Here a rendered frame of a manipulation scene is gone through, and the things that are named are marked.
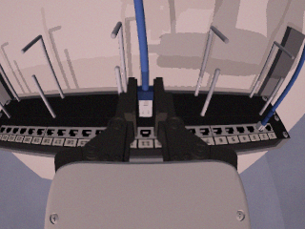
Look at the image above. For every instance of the blue patch cord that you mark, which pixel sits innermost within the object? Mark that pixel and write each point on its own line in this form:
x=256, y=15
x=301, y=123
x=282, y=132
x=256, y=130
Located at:
x=144, y=59

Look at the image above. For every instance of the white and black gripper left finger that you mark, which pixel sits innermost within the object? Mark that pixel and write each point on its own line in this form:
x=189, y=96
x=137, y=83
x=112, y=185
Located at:
x=110, y=144

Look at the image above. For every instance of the white ethernet plug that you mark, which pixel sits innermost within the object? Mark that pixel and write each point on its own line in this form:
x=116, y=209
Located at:
x=145, y=101

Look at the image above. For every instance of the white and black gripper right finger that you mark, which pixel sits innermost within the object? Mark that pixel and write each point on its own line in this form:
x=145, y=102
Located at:
x=182, y=144

